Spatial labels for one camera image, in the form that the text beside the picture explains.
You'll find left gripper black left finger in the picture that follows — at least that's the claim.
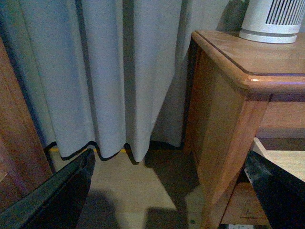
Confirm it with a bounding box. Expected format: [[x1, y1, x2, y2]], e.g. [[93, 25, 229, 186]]
[[0, 149, 95, 229]]

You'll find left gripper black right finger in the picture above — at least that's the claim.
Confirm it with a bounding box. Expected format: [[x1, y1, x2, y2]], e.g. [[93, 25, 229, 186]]
[[244, 151, 305, 229]]

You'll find dark wooden furniture panel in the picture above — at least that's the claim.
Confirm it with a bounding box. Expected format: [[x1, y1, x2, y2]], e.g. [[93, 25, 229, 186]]
[[0, 43, 52, 211]]

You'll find wooden nightstand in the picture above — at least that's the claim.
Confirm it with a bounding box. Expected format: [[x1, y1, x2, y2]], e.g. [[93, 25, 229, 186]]
[[184, 31, 305, 229]]

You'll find grey-green pleated curtain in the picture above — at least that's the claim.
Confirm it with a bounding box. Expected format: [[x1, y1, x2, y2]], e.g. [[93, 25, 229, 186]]
[[0, 0, 250, 165]]

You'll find white slatted air purifier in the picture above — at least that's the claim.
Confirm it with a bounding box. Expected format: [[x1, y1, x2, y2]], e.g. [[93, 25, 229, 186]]
[[239, 0, 305, 44]]

